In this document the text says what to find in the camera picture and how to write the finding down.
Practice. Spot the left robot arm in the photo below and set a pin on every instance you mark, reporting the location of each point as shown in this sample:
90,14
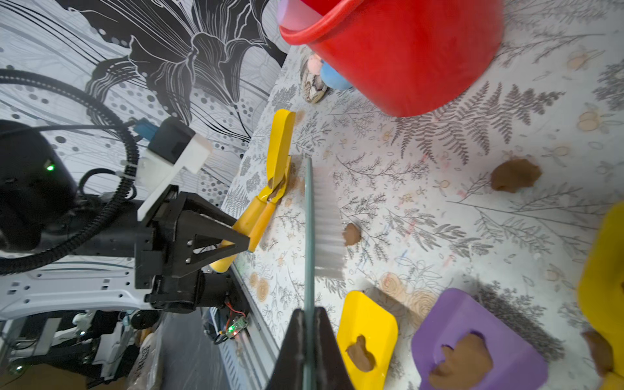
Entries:
45,213

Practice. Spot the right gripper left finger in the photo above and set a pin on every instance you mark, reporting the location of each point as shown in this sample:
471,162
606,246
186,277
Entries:
288,373

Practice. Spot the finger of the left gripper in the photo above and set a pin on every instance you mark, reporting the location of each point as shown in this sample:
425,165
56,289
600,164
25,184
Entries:
189,258
196,217

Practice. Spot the plush doll toy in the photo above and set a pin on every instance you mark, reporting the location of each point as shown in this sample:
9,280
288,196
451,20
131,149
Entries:
319,78

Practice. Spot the red plastic bucket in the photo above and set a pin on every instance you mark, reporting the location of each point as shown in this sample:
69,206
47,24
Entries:
408,57

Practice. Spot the yellow trowel wooden handle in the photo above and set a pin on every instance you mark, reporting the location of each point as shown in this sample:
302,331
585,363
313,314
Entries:
366,337

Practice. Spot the yellow trowel right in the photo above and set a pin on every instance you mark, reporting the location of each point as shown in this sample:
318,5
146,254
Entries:
600,291

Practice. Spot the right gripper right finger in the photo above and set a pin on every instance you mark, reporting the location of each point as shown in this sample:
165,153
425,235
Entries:
330,370

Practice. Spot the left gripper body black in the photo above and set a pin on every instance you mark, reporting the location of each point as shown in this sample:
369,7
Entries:
153,265

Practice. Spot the yellow trowel blue tip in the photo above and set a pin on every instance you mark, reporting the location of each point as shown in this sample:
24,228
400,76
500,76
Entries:
254,221

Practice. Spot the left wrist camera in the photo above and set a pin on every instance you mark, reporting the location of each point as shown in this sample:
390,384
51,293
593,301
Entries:
172,147

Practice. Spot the purple trowel pink handle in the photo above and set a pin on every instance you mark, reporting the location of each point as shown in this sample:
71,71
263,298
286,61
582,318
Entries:
295,15
461,345

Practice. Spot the green cleaning brush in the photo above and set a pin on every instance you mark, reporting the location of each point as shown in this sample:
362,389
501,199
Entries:
324,252

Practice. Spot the brown soil clump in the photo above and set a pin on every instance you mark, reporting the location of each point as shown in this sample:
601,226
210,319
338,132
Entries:
351,234
514,175

